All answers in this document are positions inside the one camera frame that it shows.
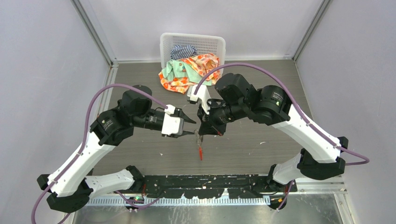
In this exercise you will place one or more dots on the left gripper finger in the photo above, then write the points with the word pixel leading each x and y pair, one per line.
pixel 183 116
pixel 184 133

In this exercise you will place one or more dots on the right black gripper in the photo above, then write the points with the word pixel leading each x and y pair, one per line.
pixel 208 125

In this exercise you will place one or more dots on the metal keyring holder red handle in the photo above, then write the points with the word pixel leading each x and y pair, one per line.
pixel 199 140

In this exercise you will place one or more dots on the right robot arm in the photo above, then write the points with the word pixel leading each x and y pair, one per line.
pixel 319 158

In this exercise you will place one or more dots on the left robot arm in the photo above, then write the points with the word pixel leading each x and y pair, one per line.
pixel 71 187

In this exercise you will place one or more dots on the mint green cloth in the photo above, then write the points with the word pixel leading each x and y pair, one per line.
pixel 185 72

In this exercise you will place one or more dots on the orange floral cloth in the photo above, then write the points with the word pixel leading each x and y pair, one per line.
pixel 210 61

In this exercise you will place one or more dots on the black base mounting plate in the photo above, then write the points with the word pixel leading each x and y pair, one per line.
pixel 208 186

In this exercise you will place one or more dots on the blue striped cloth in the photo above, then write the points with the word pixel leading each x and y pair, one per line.
pixel 183 51

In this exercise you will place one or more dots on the white plastic laundry basket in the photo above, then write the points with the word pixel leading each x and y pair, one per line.
pixel 203 44

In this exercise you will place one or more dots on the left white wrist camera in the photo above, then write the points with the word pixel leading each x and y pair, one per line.
pixel 172 122

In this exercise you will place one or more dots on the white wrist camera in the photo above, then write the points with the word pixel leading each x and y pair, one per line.
pixel 195 94
pixel 172 122

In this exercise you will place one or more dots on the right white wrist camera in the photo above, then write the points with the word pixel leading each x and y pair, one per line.
pixel 195 94

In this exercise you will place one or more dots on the white slotted cable duct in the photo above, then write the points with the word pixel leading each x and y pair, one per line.
pixel 195 201

